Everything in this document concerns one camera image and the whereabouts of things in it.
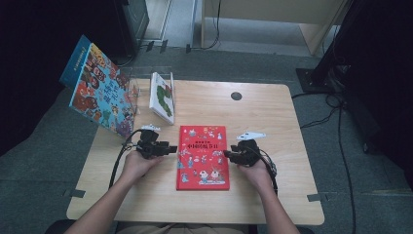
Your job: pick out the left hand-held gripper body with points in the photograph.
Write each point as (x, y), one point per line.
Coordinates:
(150, 146)

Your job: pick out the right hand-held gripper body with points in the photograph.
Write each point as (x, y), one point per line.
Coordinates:
(248, 154)

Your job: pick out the red picture book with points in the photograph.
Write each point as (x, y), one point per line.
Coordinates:
(203, 169)

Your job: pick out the white caterpillar picture book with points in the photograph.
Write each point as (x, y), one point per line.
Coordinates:
(162, 97)

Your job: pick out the clear acrylic book rack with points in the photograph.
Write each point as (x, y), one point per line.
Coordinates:
(172, 84)

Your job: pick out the light blue monster picture book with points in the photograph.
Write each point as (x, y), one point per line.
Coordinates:
(100, 94)

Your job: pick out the dark blue monster picture book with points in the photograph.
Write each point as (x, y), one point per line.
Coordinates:
(76, 55)

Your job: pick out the person's right hand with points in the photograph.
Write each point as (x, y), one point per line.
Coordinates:
(259, 175)

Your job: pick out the person's left hand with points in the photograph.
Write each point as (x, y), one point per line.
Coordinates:
(136, 167)

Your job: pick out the round dark table grommet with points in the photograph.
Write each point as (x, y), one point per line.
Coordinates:
(236, 96)

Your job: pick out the grey tape strip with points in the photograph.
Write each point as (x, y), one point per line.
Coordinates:
(76, 193)
(314, 197)

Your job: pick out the person's beige trousers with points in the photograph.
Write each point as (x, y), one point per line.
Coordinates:
(181, 230)

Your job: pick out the black metal stand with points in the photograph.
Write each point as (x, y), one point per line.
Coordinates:
(308, 79)

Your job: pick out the black floor tape strip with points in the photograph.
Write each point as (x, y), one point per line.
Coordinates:
(150, 46)
(188, 48)
(163, 46)

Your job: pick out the black chair armrest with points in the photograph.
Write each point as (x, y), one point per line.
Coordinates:
(56, 229)

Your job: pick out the black computer tower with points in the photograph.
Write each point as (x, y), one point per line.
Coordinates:
(136, 19)

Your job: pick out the light wooden cabinet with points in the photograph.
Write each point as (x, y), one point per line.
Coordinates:
(276, 8)

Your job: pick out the dark curtain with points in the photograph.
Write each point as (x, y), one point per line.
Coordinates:
(39, 16)
(389, 65)

